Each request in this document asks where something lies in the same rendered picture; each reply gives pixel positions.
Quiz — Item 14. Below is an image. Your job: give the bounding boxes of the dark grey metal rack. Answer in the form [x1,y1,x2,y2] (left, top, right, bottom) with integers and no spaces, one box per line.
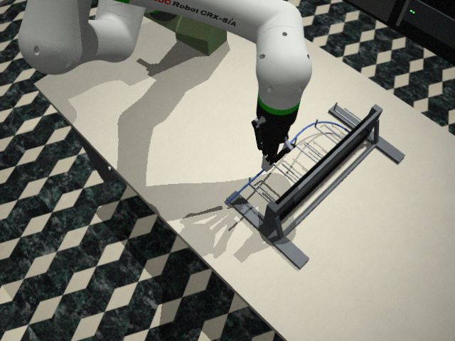
[229,102,405,269]

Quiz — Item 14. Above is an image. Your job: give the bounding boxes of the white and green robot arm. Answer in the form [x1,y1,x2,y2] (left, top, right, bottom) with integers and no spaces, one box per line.
[18,0,312,130]

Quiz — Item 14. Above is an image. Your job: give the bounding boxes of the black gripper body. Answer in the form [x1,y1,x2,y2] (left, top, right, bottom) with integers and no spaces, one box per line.
[259,124,290,144]

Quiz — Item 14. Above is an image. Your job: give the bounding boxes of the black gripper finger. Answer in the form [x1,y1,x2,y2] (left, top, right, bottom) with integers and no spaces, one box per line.
[264,137,296,172]
[251,118,270,169]

